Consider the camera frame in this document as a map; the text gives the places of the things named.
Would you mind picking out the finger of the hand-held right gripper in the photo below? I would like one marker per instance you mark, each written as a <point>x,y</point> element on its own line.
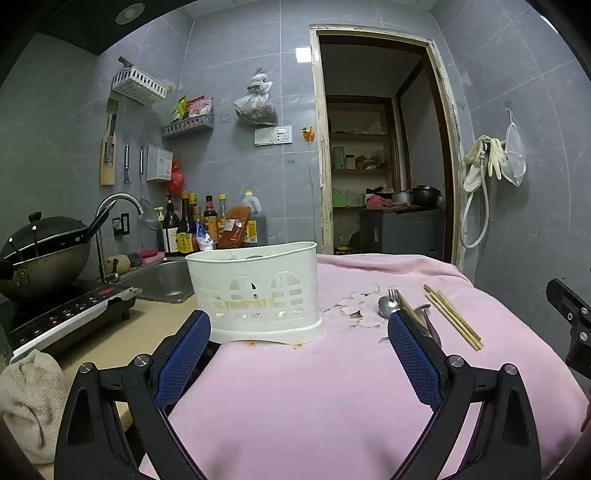
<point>570,304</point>

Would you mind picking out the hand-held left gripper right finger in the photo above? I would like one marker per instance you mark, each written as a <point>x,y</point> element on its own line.
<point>415,360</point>

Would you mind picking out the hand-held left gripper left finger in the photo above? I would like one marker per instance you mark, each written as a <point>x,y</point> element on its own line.
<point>184,355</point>

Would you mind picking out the metal peeler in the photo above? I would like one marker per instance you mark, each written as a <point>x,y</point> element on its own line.
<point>127,161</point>
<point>427,323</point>

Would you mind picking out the metal spoon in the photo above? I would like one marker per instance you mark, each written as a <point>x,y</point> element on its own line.
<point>388,307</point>

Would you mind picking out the metal fork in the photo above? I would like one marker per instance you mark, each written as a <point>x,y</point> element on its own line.
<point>393,295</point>

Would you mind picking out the white plastic utensil basket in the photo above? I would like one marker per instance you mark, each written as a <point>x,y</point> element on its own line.
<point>254,277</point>

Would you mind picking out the metal sink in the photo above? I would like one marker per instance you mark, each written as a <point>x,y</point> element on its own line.
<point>159,279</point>

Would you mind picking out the pink sponge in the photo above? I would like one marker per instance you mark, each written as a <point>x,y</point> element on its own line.
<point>152,254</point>

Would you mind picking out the white plastic bag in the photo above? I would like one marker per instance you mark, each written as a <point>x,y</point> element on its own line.
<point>205,240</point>

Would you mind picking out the dark soy sauce bottle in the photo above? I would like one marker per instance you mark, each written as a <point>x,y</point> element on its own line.
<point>185,235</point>
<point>170,235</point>

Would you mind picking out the black induction cooker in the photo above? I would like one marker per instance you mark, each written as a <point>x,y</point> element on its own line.
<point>69,314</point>

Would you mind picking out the pink floral cloth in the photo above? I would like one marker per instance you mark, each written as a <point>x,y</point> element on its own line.
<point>300,406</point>

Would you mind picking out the grey cabinet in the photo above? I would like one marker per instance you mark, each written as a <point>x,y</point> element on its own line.
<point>401,230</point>

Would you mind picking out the orange seasoning packet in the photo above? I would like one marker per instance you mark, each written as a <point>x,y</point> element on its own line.
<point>233,228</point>

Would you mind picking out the brown sauce bottle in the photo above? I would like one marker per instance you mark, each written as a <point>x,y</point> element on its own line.
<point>210,221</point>

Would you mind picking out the hanging metal strainer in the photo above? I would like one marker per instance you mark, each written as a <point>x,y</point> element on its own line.
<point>147,212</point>

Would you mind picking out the yellow capped bottle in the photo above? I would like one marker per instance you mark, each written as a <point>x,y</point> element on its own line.
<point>222,212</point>

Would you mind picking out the beige towel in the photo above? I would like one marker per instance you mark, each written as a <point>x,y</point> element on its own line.
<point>27,401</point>

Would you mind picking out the dark cooking pot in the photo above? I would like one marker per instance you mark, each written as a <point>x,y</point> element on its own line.
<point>425,196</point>

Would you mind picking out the large dark oil jug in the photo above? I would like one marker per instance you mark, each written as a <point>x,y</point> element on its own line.
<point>256,207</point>

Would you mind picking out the black wok with lid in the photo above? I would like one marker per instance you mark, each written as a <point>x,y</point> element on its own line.
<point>41,263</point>

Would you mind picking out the metal faucet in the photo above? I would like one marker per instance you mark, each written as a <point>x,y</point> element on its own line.
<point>115,199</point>

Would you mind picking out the white rubber gloves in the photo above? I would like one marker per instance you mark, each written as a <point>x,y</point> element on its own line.
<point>482,157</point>

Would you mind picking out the red plastic bag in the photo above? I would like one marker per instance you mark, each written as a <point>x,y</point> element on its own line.
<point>176,177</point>

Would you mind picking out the wooden shelf unit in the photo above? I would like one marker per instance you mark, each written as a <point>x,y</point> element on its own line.
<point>360,170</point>

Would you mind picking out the hanging metal peeler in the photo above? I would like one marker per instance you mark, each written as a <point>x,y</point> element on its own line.
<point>127,161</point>

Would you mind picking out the wooden knife rack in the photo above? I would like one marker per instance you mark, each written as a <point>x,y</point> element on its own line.
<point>108,157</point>

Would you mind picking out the snack packets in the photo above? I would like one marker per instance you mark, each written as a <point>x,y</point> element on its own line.
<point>194,107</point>

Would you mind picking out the hanging clear plastic bag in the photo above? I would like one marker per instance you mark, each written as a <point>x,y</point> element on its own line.
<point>254,108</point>

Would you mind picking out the round ceiling light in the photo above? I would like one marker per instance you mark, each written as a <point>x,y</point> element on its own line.
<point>130,14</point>

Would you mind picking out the black wall socket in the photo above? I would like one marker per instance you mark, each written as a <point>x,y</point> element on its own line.
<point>121,225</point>

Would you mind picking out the white wall box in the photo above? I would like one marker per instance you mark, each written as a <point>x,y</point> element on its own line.
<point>159,164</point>

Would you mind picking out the worn wooden door frame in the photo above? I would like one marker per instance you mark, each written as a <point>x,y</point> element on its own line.
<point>325,184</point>

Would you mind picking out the grey wall shelf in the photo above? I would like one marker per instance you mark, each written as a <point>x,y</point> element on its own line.
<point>187,127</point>

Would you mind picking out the white wall socket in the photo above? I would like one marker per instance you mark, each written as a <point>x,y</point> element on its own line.
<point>273,135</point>

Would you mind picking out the orange wall hook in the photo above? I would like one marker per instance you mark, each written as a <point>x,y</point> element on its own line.
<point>308,134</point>

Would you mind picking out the white wall basket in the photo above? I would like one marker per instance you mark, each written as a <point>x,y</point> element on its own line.
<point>138,85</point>

